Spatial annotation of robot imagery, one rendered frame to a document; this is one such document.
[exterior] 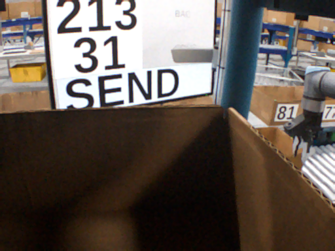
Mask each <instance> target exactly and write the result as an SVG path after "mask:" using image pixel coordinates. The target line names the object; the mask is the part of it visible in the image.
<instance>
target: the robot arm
mask: <svg viewBox="0 0 335 251"><path fill-rule="evenodd" d="M305 76H306V77H305V80H304V82H305V83H304V92H303V95H302V104H301V107H302V108H303V111H302V113H301V114H300V115H298V116H297V117H295V118H294V119H293V120H291V121H290V122H288V123H286V124H285V125H284V126H283V127H284V131H285V132H287V133H288V134H289V135H292V134H293V133H294V135H293V139H292V148H293V154H294V158H295V157H296V155H297V151H298V149H300V148H303V152H302V159H301V160H302V162H303V163H305V162H306V161H307V158H308V157H309V156H311V155H314V153H315V149H314V148H312V142H313V141H315V140H317V141H320V140H321V138H322V136H323V128H324V127H321V123H322V120H323V113H324V112H323V111H324V105H325V98H326V97H329V98H333V99H335V73H331V72H330V68H326V67H318V66H308V67H307V68H306V73H305ZM320 131H322V133H321V137H319V132H320ZM303 140H304V141H305V142H303Z"/></svg>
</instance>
